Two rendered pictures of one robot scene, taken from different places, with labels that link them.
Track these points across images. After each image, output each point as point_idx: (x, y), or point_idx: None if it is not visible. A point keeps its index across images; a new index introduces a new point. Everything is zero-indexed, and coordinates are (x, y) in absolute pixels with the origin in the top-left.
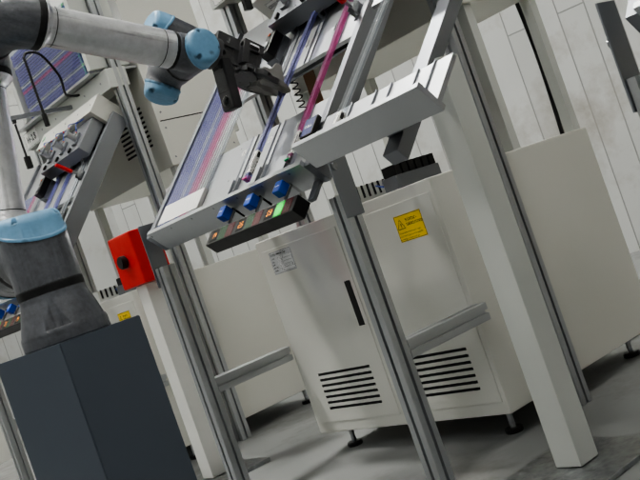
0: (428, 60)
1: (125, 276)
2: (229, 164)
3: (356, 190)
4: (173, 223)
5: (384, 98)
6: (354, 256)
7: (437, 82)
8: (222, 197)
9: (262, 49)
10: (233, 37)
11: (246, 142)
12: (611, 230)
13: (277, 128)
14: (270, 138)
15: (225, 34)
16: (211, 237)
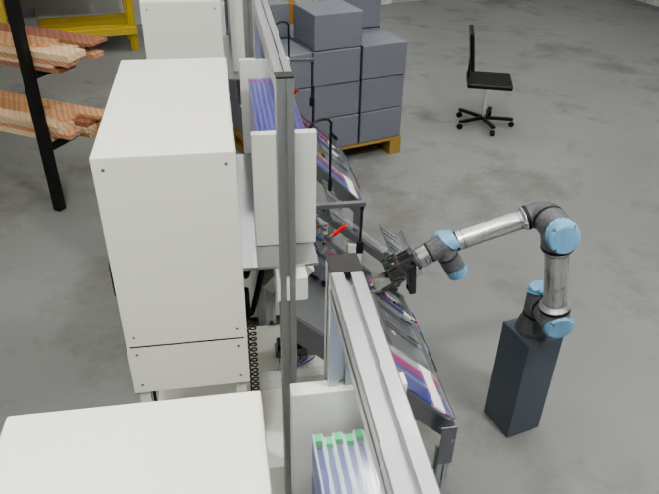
0: (363, 238)
1: None
2: (400, 346)
3: None
4: (442, 387)
5: (406, 238)
6: None
7: (389, 232)
8: (423, 343)
9: (383, 261)
10: (399, 253)
11: (387, 330)
12: None
13: (381, 307)
14: (386, 313)
15: (405, 250)
16: (433, 366)
